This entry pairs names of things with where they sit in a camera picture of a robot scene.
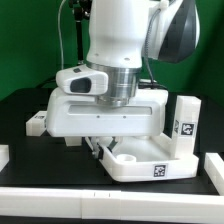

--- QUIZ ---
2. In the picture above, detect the white desk top tray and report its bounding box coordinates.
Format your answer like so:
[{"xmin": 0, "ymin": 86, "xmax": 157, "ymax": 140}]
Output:
[{"xmin": 99, "ymin": 134, "xmax": 199, "ymax": 182}]

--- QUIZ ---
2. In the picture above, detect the white cable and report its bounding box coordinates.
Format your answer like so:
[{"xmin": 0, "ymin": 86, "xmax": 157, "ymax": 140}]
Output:
[{"xmin": 57, "ymin": 0, "xmax": 68, "ymax": 68}]

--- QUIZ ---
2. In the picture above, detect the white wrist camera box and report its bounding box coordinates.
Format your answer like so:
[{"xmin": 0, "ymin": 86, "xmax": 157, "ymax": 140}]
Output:
[{"xmin": 56, "ymin": 65, "xmax": 109, "ymax": 95}]

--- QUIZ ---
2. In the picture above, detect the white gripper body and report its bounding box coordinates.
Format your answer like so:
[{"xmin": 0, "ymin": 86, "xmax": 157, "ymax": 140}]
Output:
[{"xmin": 46, "ymin": 88, "xmax": 168, "ymax": 137}]

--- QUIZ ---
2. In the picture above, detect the black camera stand pole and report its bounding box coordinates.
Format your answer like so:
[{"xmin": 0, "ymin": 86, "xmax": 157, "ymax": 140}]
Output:
[{"xmin": 69, "ymin": 0, "xmax": 92, "ymax": 65}]

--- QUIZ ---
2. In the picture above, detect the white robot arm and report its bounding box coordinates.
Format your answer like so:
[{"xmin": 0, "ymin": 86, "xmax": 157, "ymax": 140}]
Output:
[{"xmin": 46, "ymin": 0, "xmax": 200, "ymax": 147}]

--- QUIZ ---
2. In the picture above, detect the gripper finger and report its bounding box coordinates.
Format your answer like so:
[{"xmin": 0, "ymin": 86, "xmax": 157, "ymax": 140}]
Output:
[
  {"xmin": 107, "ymin": 137, "xmax": 118, "ymax": 151},
  {"xmin": 85, "ymin": 137, "xmax": 101, "ymax": 159}
]

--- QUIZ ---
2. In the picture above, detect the white front fence bar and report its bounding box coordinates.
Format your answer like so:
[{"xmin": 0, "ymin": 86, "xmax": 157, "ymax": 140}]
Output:
[{"xmin": 0, "ymin": 187, "xmax": 224, "ymax": 224}]

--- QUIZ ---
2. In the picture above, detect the white right fence piece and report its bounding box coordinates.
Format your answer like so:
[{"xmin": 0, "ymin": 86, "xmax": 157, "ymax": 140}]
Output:
[{"xmin": 204, "ymin": 153, "xmax": 224, "ymax": 196}]

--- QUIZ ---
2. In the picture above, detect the white fence piece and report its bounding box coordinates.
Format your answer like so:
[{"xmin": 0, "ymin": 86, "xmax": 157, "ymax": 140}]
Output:
[
  {"xmin": 204, "ymin": 153, "xmax": 224, "ymax": 196},
  {"xmin": 0, "ymin": 145, "xmax": 9, "ymax": 172}
]

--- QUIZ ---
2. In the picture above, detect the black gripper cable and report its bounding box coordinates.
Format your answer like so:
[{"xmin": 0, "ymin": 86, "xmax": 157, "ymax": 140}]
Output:
[{"xmin": 138, "ymin": 6, "xmax": 169, "ymax": 92}]

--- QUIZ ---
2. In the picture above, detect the white left fence piece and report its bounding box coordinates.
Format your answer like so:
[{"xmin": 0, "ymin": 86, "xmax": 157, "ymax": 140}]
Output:
[{"xmin": 0, "ymin": 145, "xmax": 9, "ymax": 172}]

